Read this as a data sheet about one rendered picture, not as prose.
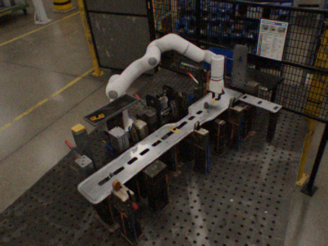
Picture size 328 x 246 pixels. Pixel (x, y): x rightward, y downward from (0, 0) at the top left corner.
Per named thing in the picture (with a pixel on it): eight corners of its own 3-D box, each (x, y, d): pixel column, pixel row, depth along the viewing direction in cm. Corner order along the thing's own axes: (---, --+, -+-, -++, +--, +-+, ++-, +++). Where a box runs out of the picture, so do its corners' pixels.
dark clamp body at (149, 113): (155, 161, 213) (150, 119, 191) (143, 154, 221) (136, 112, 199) (165, 154, 219) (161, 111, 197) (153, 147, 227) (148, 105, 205)
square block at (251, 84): (249, 125, 238) (254, 86, 217) (241, 122, 243) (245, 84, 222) (254, 121, 242) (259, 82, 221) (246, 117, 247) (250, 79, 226)
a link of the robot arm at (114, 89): (116, 93, 225) (113, 105, 212) (105, 82, 219) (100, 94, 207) (164, 52, 203) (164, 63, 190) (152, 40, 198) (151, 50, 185)
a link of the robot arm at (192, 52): (180, 47, 206) (216, 66, 214) (181, 56, 193) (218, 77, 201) (188, 36, 201) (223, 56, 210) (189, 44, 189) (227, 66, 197)
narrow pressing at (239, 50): (243, 88, 228) (247, 46, 208) (230, 84, 235) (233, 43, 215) (243, 88, 228) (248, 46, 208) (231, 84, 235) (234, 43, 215)
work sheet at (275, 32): (282, 62, 226) (289, 21, 208) (255, 56, 240) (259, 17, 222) (283, 61, 227) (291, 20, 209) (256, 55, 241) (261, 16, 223)
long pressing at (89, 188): (97, 209, 147) (97, 207, 146) (73, 187, 160) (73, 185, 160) (245, 95, 222) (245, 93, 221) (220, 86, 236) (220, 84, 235)
